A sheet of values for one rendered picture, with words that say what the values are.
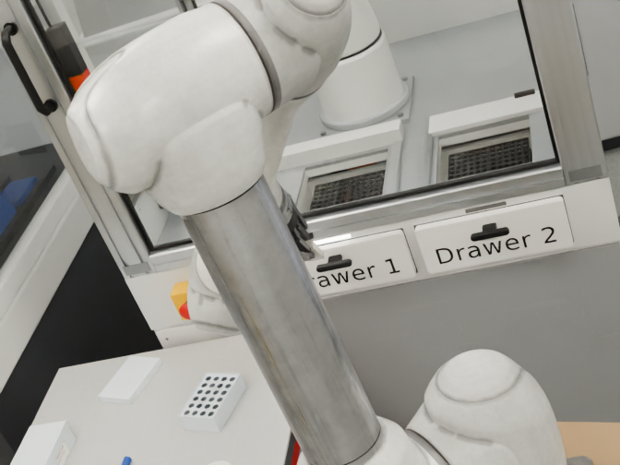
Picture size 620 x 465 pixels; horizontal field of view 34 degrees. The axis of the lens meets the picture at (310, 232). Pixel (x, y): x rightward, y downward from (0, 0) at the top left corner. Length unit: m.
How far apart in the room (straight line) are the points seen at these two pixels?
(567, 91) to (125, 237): 0.94
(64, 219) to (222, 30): 1.74
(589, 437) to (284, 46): 0.82
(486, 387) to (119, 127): 0.58
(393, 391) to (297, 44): 1.37
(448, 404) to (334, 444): 0.17
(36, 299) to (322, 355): 1.46
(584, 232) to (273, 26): 1.13
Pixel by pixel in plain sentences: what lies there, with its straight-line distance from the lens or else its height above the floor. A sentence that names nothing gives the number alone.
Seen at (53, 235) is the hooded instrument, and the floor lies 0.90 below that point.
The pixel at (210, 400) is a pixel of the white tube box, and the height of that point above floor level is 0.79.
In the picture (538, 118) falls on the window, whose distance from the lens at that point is 1.92.
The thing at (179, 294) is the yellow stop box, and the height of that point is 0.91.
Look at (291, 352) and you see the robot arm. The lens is 1.14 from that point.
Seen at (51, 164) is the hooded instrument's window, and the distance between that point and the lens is 2.77.
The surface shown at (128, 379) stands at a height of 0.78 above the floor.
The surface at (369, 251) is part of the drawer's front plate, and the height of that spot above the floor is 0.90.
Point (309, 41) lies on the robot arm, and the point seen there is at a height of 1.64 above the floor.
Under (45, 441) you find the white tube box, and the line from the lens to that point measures 2.14.
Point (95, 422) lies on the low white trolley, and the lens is 2.20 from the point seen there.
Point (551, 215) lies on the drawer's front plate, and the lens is 1.99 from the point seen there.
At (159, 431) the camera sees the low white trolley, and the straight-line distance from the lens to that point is 2.08.
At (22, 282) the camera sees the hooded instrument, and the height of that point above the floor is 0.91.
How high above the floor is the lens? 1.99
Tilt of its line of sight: 30 degrees down
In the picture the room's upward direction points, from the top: 22 degrees counter-clockwise
